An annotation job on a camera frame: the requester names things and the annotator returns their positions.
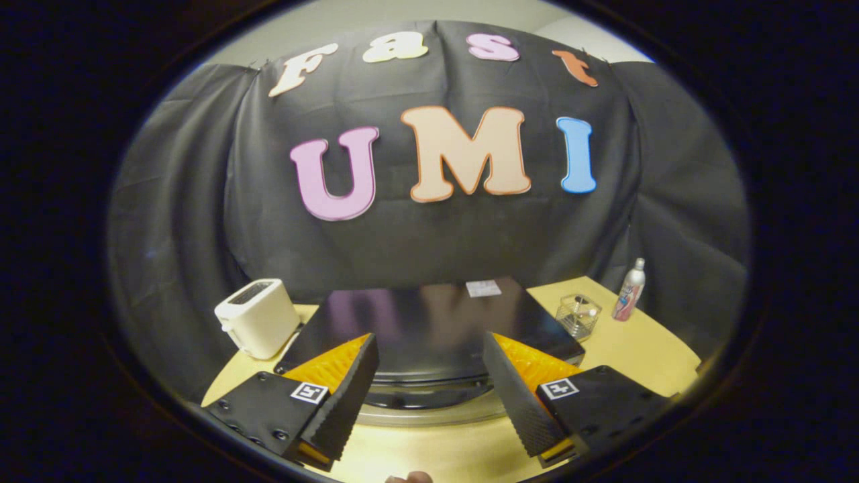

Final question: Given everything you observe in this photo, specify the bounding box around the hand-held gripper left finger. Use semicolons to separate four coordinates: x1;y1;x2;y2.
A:
201;333;381;472

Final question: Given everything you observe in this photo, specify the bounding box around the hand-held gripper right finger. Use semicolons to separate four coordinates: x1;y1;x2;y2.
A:
483;331;673;469

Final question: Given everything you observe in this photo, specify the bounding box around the black toaster oven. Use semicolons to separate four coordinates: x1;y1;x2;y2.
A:
274;276;586;427

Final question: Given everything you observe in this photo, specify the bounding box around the white pop-up toaster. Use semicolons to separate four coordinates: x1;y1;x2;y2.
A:
214;278;301;360

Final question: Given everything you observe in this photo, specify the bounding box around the clear glass jar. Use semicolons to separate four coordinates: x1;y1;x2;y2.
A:
556;293;602;343

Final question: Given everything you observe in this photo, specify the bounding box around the silver spray bottle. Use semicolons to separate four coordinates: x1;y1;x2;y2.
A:
611;258;646;322

